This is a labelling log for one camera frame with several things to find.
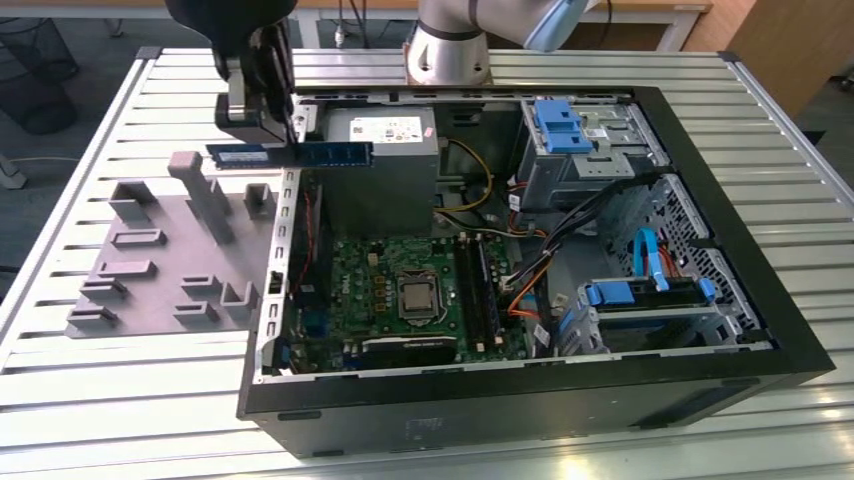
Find wooden cabinet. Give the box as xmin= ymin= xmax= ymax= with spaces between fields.
xmin=726 ymin=0 xmax=854 ymax=119

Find green motherboard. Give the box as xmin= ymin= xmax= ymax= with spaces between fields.
xmin=283 ymin=234 xmax=529 ymax=374

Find silver CPU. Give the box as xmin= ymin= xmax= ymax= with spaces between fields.
xmin=402 ymin=279 xmax=437 ymax=310

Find black mesh waste bin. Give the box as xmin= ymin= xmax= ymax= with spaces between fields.
xmin=0 ymin=17 xmax=82 ymax=136

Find hard disk in blue carrier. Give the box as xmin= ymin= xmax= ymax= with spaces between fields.
xmin=583 ymin=278 xmax=719 ymax=314

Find orange wire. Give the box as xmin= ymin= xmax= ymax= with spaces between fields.
xmin=506 ymin=259 xmax=555 ymax=319

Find blue flat data wire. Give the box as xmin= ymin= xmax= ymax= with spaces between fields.
xmin=633 ymin=227 xmax=673 ymax=294

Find white frame wooden desk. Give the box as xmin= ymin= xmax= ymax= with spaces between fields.
xmin=0 ymin=0 xmax=714 ymax=52

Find black open PC case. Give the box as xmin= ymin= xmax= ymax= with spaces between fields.
xmin=236 ymin=84 xmax=840 ymax=459

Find CPU socket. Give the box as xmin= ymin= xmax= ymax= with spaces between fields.
xmin=393 ymin=268 xmax=450 ymax=329

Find thin red wire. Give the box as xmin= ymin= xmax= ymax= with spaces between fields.
xmin=302 ymin=192 xmax=321 ymax=291

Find grey parts rack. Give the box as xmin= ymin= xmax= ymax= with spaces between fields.
xmin=64 ymin=148 xmax=280 ymax=341

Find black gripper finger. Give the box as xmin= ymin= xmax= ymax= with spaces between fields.
xmin=214 ymin=54 xmax=286 ymax=144
xmin=251 ymin=22 xmax=300 ymax=148

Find metal optical drive cage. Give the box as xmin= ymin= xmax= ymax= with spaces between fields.
xmin=517 ymin=99 xmax=673 ymax=211

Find grey power supply unit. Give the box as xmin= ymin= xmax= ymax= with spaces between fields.
xmin=303 ymin=107 xmax=446 ymax=236

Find blue plastic drive latch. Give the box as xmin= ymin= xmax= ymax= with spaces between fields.
xmin=535 ymin=101 xmax=595 ymax=155

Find black cable bundle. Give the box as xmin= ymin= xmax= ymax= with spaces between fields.
xmin=503 ymin=174 xmax=659 ymax=291

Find grey metal stand foot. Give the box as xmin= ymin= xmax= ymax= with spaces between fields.
xmin=0 ymin=149 xmax=28 ymax=191

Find black cable with silver plug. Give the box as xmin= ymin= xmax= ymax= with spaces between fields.
xmin=333 ymin=0 xmax=353 ymax=47

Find yellow wires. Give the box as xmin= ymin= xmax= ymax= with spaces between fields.
xmin=433 ymin=139 xmax=497 ymax=216

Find metal disk bay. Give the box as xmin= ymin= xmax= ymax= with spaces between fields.
xmin=577 ymin=278 xmax=776 ymax=357

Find black graphics card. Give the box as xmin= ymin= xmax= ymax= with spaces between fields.
xmin=359 ymin=335 xmax=462 ymax=371

